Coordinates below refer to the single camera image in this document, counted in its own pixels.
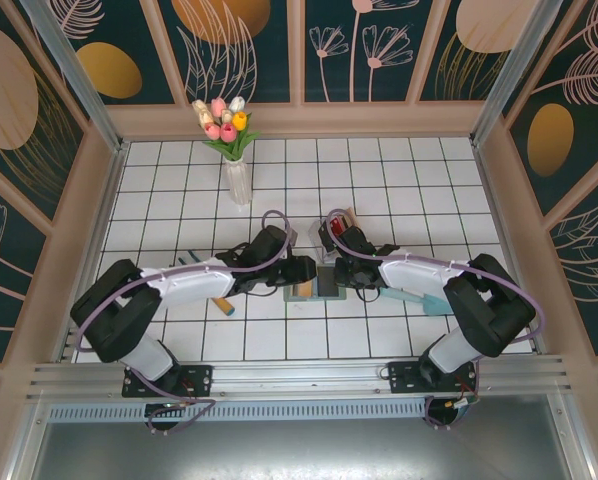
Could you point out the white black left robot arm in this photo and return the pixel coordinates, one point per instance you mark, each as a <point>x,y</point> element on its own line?
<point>189,287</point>

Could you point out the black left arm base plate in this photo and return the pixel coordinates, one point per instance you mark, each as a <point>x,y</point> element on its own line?
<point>199,377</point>

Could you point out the clear acrylic card box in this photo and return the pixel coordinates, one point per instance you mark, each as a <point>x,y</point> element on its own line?
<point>314,247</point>

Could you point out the aluminium corner post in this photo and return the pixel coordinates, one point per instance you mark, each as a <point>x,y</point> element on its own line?
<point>81,85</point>
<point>513,70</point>

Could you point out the grey metal sheet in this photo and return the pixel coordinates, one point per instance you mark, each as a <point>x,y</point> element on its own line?
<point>299,450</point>

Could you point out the teal plastic scoop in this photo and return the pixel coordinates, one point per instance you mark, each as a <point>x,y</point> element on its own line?
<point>429,304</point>

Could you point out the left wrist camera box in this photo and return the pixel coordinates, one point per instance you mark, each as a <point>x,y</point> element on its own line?
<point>294,236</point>

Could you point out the aluminium front rail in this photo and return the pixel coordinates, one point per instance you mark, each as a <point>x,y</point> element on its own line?
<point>299,382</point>

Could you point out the artificial tulip bouquet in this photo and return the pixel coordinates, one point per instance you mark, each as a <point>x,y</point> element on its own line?
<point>226,131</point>

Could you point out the red credit card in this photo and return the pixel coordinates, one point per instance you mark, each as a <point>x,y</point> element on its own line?
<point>336,223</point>

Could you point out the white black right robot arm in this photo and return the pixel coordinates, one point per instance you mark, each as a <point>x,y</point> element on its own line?
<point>419,272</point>

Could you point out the orange credit card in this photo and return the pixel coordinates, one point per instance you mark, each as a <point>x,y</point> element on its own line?
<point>303,290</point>

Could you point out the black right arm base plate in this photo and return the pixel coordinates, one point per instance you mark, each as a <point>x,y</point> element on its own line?
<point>404,377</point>

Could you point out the gold credit card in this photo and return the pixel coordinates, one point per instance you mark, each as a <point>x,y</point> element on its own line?
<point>351,213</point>

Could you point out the aluminium side rail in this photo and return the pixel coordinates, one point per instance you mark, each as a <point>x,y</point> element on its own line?
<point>99,235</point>
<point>510,240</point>

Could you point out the white ribbed vase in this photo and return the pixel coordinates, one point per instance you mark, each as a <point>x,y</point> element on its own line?
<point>239,182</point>

